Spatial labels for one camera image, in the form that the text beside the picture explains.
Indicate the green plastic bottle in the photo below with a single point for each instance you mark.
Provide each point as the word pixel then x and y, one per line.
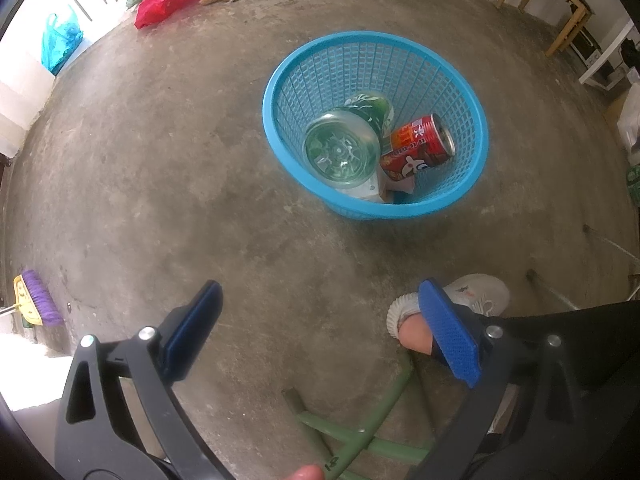
pixel 342 147

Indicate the pink bubble wrap pouch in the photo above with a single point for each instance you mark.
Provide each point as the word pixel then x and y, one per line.
pixel 390 188

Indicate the red drink can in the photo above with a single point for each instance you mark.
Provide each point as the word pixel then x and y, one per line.
pixel 422 144

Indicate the person's leg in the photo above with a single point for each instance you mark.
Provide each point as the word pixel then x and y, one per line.
pixel 613 393

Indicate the purple yellow broom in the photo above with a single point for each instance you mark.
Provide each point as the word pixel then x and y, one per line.
pixel 33 301

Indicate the blue plastic trash basket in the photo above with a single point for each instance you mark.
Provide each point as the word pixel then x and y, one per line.
pixel 325 72

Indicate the blue plastic bag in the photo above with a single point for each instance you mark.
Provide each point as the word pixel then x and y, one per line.
pixel 61 37

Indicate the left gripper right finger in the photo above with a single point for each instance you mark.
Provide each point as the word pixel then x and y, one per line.
pixel 526 416

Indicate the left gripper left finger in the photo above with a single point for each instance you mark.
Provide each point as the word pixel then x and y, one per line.
pixel 95 434

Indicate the green metal stool frame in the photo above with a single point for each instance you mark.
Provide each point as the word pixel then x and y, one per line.
pixel 339 446

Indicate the white wooden desk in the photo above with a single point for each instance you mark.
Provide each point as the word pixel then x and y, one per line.
pixel 589 77

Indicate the clear plastic food container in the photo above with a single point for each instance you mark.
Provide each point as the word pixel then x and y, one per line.
pixel 373 190

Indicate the person's left hand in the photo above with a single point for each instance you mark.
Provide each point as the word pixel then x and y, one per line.
pixel 307 472

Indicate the white sneaker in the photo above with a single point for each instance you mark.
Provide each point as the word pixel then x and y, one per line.
pixel 482 293

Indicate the green drink can pack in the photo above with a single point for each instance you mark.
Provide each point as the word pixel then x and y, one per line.
pixel 633 184

